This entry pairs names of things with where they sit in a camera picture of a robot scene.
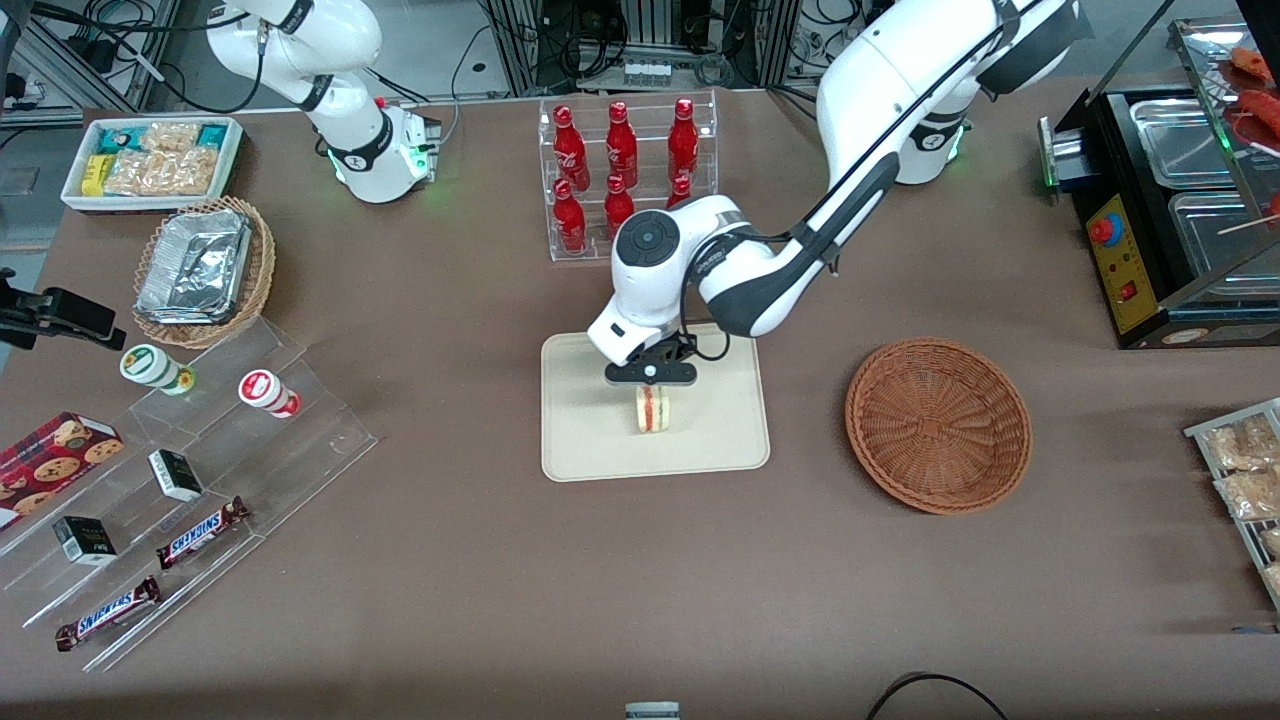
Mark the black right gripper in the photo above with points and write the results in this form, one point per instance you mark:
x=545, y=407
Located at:
x=9, y=305

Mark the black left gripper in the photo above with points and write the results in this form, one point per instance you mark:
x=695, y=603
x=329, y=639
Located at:
x=672, y=351

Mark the triangle sandwich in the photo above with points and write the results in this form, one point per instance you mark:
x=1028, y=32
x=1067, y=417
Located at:
x=653, y=410

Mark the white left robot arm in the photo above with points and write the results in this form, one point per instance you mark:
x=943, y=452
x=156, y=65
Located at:
x=900, y=70

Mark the beige plastic tray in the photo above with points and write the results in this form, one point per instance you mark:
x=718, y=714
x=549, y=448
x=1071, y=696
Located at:
x=580, y=420

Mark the oval tan wicker basket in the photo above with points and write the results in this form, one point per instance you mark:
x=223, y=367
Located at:
x=262, y=270

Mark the round brown wicker basket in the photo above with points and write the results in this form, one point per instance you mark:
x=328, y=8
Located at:
x=940, y=430

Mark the tray of packaged snacks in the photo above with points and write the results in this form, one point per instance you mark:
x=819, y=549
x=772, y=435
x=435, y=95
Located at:
x=1250, y=540

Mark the green lid white cup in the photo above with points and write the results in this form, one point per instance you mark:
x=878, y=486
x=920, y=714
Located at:
x=145, y=364

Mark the aluminium foil container stack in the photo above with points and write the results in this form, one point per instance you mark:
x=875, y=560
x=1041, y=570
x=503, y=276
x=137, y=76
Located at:
x=190, y=270

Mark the white rectangular snack bin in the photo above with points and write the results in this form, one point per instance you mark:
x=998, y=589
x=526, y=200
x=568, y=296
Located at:
x=150, y=204

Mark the yellow snack pack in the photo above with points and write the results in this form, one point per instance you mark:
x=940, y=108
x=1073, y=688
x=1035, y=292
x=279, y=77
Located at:
x=96, y=176

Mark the clear acrylic bottle rack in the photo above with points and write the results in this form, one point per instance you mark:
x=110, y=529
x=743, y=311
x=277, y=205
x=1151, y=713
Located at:
x=560, y=256

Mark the red cookie box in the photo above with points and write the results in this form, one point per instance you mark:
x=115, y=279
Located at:
x=50, y=465

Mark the red cola bottle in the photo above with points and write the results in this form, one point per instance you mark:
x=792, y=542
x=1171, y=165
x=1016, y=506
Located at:
x=570, y=150
x=618, y=200
x=683, y=140
x=621, y=145
x=569, y=220
x=680, y=190

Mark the large clear cracker bag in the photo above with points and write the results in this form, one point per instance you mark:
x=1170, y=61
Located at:
x=165, y=173

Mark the small black carton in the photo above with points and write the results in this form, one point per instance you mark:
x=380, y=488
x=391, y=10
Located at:
x=176, y=476
x=84, y=541

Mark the red lid white cup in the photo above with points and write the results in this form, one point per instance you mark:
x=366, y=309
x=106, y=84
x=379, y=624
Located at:
x=260, y=387

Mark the small clear cracker bag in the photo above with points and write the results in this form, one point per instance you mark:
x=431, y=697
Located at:
x=170, y=136

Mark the small teal snack pack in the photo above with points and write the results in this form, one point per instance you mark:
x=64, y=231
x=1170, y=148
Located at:
x=212, y=135

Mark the Snickers chocolate bar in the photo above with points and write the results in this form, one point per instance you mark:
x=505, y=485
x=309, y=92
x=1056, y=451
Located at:
x=200, y=533
x=108, y=614

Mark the clear acrylic stepped display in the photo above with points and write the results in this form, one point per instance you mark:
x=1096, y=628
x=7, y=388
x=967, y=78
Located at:
x=300, y=440

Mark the white power strip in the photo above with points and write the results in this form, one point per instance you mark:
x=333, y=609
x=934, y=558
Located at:
x=646, y=73

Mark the small grey device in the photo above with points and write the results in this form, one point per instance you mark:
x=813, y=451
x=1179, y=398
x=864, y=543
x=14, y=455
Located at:
x=652, y=712

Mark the black food warmer machine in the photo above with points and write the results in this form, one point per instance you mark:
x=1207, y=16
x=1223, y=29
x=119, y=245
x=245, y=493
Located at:
x=1120, y=270

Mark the black metal strut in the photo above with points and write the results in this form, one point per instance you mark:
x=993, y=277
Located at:
x=1130, y=52

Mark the steel warmer pan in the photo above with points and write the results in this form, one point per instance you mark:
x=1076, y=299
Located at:
x=1180, y=140
x=1210, y=235

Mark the clear bagged fried snack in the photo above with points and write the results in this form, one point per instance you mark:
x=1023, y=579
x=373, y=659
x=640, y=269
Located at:
x=1270, y=542
x=1250, y=494
x=1273, y=580
x=1240, y=445

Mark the glass warmer cover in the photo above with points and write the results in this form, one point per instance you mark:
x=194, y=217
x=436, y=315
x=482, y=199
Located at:
x=1205, y=60

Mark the orange sausage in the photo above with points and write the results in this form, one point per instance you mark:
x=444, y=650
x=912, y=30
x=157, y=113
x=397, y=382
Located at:
x=1252, y=65
x=1258, y=105

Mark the small blue object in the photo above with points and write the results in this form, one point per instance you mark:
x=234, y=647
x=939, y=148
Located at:
x=1255, y=630

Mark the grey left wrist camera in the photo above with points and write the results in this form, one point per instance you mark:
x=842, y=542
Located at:
x=650, y=374

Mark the aluminium frame stand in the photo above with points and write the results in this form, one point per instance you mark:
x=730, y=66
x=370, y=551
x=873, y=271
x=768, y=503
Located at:
x=60, y=60

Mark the aluminium frame equipment rack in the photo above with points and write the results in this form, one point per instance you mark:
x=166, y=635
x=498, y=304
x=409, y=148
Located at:
x=650, y=30

